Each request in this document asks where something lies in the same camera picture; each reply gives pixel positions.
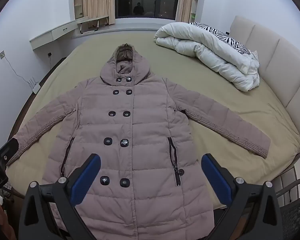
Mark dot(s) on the mauve hooded padded coat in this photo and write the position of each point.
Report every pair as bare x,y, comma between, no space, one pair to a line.
140,142

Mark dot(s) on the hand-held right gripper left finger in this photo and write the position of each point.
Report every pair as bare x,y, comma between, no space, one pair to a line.
86,180

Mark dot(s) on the beige chair with metal frame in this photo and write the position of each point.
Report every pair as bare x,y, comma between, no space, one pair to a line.
92,21

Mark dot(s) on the zebra print pillow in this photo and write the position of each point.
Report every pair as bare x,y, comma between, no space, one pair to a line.
225,38

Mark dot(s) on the black mesh chair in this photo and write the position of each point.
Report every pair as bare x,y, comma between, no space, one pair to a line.
295,210

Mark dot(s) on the bed with beige sheet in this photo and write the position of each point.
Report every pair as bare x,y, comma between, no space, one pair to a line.
215,105

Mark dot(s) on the white router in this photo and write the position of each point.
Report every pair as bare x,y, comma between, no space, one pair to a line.
35,87

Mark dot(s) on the white wall-mounted desk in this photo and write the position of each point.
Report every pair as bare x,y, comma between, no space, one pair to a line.
52,33

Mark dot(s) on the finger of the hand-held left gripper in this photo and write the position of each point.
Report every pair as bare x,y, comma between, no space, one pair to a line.
7,148

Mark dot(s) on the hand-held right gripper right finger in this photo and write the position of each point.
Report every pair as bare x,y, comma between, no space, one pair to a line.
215,180

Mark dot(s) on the white duvet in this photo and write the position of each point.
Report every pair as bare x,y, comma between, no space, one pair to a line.
190,38

